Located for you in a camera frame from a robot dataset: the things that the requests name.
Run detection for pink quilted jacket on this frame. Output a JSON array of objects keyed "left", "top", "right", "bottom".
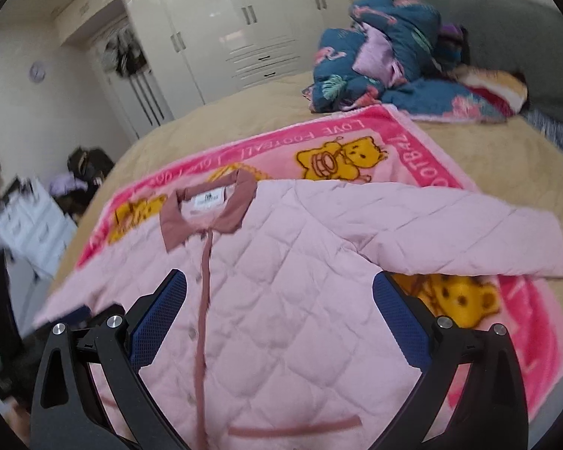
[{"left": 37, "top": 171, "right": 563, "bottom": 449}]

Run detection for dark clothes pile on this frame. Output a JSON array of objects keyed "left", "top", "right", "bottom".
[{"left": 50, "top": 147, "right": 114, "bottom": 222}]

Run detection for white plastic drawer unit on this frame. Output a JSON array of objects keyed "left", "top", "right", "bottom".
[{"left": 0, "top": 178, "right": 77, "bottom": 279}]

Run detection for lilac garment on pile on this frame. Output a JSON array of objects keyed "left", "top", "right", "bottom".
[{"left": 48, "top": 172, "right": 88, "bottom": 197}]

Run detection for beige bed cover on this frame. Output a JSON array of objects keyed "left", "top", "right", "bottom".
[{"left": 50, "top": 74, "right": 563, "bottom": 307}]

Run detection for pink cartoon fleece blanket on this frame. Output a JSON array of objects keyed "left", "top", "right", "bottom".
[{"left": 78, "top": 105, "right": 563, "bottom": 439}]

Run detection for orange white folded cloth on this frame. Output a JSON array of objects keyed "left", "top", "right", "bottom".
[{"left": 449, "top": 65, "right": 529, "bottom": 117}]

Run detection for white door with stripes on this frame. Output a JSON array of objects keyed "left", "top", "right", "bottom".
[{"left": 87, "top": 15, "right": 174, "bottom": 140}]

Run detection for hanging black bags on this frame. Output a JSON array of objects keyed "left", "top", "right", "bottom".
[{"left": 100, "top": 27, "right": 148, "bottom": 78}]

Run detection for blue flamingo duvet pile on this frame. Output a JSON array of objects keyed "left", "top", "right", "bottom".
[{"left": 303, "top": 0, "right": 513, "bottom": 123}]

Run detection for grey padded headboard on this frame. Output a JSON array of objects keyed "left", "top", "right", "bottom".
[{"left": 421, "top": 0, "right": 563, "bottom": 122}]

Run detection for white glossy wardrobe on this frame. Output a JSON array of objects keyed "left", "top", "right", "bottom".
[{"left": 125, "top": 0, "right": 350, "bottom": 118}]

